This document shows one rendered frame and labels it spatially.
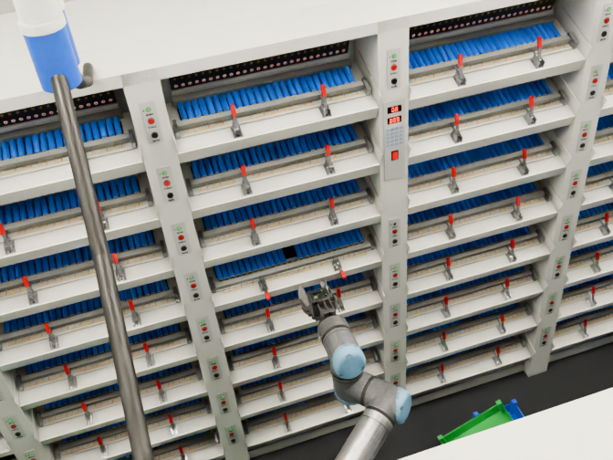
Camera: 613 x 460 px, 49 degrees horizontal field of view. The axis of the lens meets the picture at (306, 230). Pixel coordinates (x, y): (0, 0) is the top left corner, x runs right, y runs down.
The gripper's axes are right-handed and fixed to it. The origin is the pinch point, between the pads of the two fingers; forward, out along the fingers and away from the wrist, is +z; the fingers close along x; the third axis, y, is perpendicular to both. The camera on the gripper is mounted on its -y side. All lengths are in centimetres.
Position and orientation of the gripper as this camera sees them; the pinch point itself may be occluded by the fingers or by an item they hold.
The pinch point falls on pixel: (311, 288)
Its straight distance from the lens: 214.0
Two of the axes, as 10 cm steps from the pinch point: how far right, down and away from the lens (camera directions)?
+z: -2.9, -5.5, 7.8
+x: -9.5, 2.5, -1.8
